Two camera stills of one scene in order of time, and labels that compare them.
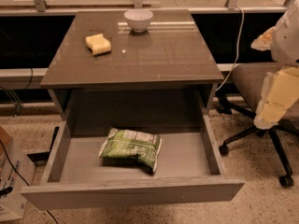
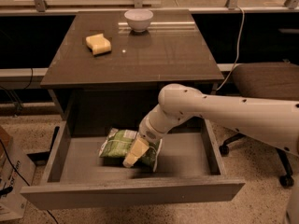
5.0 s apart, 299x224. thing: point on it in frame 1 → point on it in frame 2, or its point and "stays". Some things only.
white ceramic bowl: x=138 y=20 stays
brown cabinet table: x=164 y=77 stays
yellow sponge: x=98 y=44 stays
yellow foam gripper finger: x=279 y=91 → x=139 y=147
